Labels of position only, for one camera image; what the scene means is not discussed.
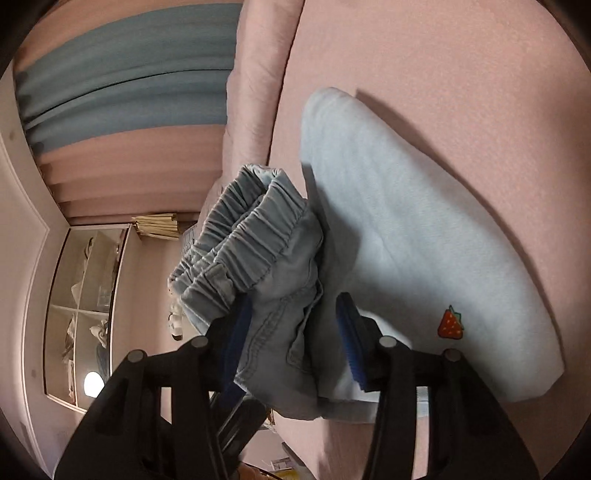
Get black and white plush toy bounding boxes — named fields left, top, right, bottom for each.
left=167, top=300, right=186, bottom=341

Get pink duvet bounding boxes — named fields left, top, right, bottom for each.
left=221, top=0, right=306, bottom=177

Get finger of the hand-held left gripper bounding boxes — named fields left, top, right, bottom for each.
left=215, top=390, right=269, bottom=468

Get blue curtain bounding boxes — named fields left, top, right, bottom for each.
left=14, top=8, right=244, bottom=156

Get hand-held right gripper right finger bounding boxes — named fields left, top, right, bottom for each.
left=335, top=292, right=542, bottom=480

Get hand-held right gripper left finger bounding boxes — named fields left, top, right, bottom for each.
left=54, top=294, right=254, bottom=480

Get white shelf cabinet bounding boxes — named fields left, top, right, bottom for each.
left=43, top=224, right=136, bottom=412

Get light blue strawberry pants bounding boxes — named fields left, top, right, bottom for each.
left=167, top=87, right=567, bottom=422

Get blue checked pillow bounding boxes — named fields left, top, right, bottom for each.
left=181, top=225, right=205, bottom=260

